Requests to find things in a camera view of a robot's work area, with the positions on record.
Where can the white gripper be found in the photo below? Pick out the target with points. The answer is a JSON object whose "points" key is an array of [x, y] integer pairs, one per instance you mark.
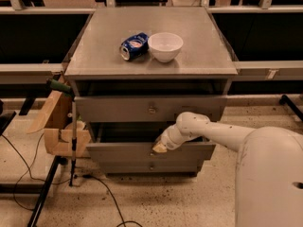
{"points": [[169, 139]]}

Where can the grey drawer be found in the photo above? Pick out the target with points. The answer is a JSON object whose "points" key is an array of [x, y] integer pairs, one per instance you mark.
{"points": [[130, 145], [152, 167], [147, 108]]}

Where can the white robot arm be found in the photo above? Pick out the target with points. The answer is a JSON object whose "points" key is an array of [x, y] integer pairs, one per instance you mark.
{"points": [[269, 167]]}

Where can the grey bottom drawer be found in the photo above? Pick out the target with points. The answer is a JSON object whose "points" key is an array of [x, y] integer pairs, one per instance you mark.
{"points": [[152, 167]]}

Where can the grey top drawer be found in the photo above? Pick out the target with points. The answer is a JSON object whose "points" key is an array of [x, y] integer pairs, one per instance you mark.
{"points": [[147, 108]]}

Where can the grey drawer cabinet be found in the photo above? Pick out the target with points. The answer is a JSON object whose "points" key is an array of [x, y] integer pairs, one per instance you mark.
{"points": [[146, 87]]}

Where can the open cardboard box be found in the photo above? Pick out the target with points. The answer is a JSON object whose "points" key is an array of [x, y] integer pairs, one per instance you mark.
{"points": [[55, 119]]}

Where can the black metal stand leg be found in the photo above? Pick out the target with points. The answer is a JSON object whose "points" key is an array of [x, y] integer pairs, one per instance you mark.
{"points": [[44, 192]]}

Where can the white bowl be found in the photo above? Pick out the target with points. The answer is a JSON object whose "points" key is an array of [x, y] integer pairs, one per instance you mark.
{"points": [[165, 46]]}

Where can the crushed blue soda can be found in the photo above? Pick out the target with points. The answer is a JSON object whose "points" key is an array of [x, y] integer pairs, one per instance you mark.
{"points": [[134, 46]]}

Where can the grey metal railing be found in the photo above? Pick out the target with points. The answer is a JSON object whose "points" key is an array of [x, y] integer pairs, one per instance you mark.
{"points": [[28, 68]]}

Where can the green handled grabber stick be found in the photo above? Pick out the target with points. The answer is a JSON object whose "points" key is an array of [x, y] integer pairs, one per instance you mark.
{"points": [[73, 133]]}

